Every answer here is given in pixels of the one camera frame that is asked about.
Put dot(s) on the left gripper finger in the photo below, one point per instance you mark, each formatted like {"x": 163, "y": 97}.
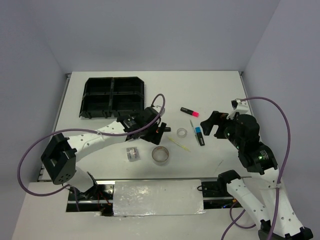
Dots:
{"x": 153, "y": 137}
{"x": 163, "y": 128}

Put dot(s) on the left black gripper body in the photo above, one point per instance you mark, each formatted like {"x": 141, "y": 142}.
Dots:
{"x": 155, "y": 124}

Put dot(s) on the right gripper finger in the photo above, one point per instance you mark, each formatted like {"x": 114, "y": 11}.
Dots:
{"x": 213, "y": 120}
{"x": 219, "y": 134}

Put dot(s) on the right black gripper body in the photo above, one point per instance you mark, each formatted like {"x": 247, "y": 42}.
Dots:
{"x": 235, "y": 139}

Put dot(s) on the large clear tape roll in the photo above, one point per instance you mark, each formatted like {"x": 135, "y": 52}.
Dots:
{"x": 160, "y": 155}

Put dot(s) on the small clear tape roll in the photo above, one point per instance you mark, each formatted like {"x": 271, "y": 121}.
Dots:
{"x": 181, "y": 132}

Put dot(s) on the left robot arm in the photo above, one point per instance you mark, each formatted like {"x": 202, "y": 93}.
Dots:
{"x": 62, "y": 153}

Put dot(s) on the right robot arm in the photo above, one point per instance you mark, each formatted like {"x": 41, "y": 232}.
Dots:
{"x": 273, "y": 216}

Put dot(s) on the orange highlighter marker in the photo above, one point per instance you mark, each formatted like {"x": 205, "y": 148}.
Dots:
{"x": 166, "y": 129}

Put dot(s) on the yellow thin pen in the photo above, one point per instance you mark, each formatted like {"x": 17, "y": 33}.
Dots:
{"x": 178, "y": 144}

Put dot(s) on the blue highlighter marker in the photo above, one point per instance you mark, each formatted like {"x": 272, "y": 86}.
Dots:
{"x": 199, "y": 136}

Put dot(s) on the pink highlighter marker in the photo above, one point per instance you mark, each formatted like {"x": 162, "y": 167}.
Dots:
{"x": 189, "y": 112}

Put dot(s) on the black four-compartment organizer tray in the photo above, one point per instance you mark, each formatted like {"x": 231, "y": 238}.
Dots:
{"x": 106, "y": 97}

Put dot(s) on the silver foil covered panel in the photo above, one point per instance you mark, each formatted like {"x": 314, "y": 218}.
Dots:
{"x": 157, "y": 198}

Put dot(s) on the metal mounting rail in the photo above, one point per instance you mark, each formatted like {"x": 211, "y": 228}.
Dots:
{"x": 202, "y": 179}

